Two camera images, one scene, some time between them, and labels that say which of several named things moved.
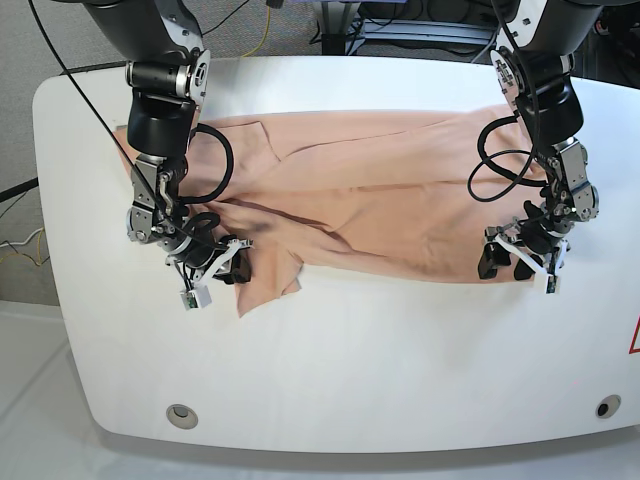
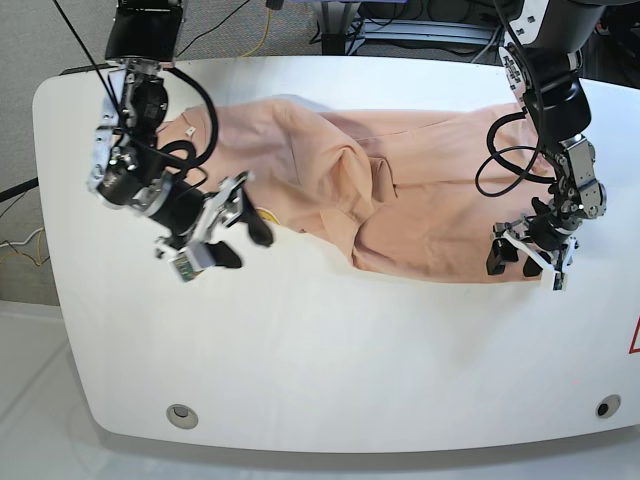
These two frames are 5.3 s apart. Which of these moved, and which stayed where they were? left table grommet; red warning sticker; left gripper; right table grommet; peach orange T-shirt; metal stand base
Moved: peach orange T-shirt; left gripper
Stayed: left table grommet; red warning sticker; metal stand base; right table grommet
